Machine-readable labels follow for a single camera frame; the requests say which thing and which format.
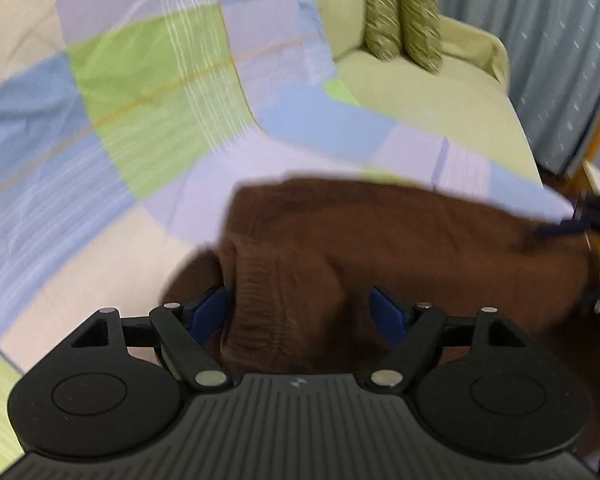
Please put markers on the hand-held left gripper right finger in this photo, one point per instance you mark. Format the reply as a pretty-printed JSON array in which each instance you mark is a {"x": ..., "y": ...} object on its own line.
[{"x": 387, "y": 316}]

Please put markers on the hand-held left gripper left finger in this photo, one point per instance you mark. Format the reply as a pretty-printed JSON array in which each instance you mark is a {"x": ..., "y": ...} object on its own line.
[{"x": 207, "y": 316}]

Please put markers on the brown knitted sweater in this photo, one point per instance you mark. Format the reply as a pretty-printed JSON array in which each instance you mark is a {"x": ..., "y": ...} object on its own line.
[{"x": 380, "y": 260}]

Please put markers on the blue-grey curtain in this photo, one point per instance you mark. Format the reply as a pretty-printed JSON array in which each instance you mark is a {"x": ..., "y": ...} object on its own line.
[{"x": 550, "y": 50}]

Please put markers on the light green sofa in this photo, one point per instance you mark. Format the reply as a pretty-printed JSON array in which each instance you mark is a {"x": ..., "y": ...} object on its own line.
[{"x": 430, "y": 105}]

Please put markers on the checked pastel bedsheet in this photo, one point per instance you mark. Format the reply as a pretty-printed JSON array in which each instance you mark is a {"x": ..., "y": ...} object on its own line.
[{"x": 145, "y": 125}]

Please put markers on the green patterned cushion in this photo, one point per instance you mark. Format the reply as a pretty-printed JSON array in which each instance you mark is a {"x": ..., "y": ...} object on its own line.
[
  {"x": 381, "y": 10},
  {"x": 421, "y": 15}
]

